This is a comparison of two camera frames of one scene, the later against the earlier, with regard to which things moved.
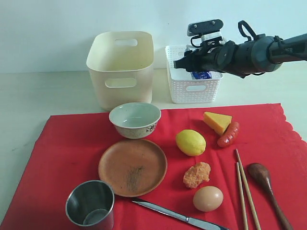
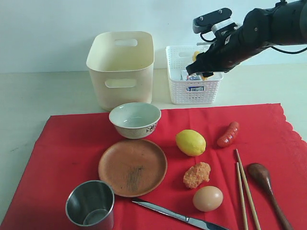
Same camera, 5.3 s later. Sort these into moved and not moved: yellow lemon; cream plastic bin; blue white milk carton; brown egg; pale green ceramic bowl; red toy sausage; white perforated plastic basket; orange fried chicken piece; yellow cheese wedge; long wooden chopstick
Moved: blue white milk carton; yellow cheese wedge
Not moved: brown egg; yellow lemon; cream plastic bin; pale green ceramic bowl; long wooden chopstick; orange fried chicken piece; red toy sausage; white perforated plastic basket
